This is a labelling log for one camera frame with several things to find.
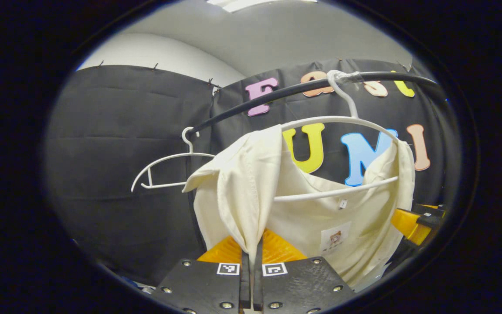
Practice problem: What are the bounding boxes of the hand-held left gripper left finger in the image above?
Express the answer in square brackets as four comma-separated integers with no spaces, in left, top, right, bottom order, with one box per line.
[150,235,251,314]

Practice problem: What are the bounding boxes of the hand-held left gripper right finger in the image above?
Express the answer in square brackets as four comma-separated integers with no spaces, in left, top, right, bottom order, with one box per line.
[252,228,357,314]

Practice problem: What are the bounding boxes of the cream shirt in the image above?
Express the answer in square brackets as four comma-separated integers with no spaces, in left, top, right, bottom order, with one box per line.
[182,125,416,288]

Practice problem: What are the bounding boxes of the white clothes hanger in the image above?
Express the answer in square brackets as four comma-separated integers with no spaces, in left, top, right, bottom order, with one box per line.
[273,70,402,202]
[131,126,216,192]

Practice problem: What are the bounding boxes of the black clothes rack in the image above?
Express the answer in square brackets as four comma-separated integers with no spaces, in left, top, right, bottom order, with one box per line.
[186,71,448,140]

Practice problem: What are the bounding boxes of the black backdrop cloth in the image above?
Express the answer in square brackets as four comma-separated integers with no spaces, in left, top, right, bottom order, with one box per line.
[44,59,452,286]

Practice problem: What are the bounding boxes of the large ceiling light panel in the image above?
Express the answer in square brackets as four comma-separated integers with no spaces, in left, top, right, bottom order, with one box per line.
[207,0,318,13]

